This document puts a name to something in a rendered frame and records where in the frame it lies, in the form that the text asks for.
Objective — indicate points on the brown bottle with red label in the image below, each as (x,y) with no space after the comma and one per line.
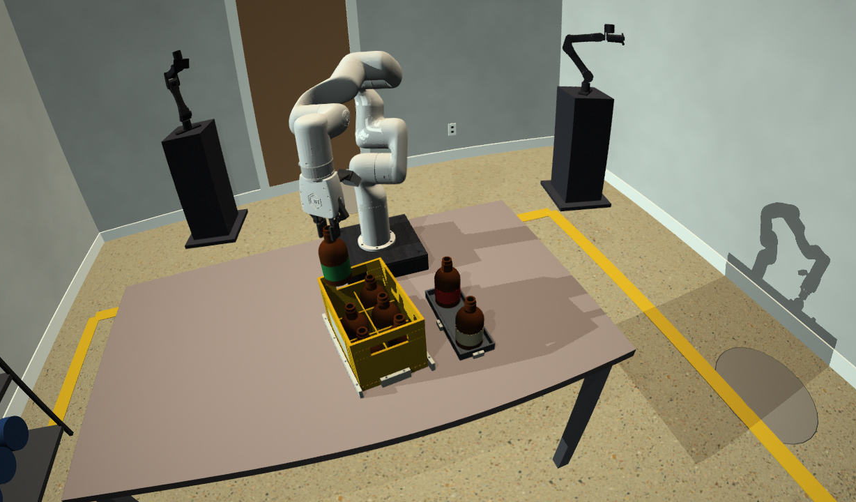
(447,284)

